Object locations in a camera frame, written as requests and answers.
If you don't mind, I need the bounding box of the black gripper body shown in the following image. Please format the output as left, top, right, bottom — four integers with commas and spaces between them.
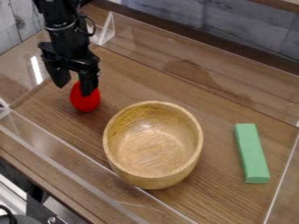
37, 25, 98, 74

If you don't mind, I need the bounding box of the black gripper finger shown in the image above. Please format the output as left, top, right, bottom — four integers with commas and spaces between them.
78, 69, 98, 96
43, 60, 70, 88

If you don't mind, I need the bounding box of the red felt strawberry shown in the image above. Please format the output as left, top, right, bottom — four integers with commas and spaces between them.
69, 81, 101, 113

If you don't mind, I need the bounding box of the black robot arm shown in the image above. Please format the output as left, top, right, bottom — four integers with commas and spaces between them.
31, 0, 99, 96

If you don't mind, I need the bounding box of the wooden bowl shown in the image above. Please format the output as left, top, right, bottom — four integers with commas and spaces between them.
102, 101, 202, 189

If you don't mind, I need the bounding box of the green rectangular block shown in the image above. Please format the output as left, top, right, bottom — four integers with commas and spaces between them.
234, 123, 270, 184

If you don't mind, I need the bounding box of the clear acrylic tray enclosure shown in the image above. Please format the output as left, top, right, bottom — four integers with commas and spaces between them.
0, 16, 299, 224

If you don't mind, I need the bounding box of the black metal bracket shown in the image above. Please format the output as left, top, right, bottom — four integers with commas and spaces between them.
25, 195, 67, 224

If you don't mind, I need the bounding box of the black cable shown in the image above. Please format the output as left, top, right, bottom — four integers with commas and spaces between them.
0, 204, 17, 224

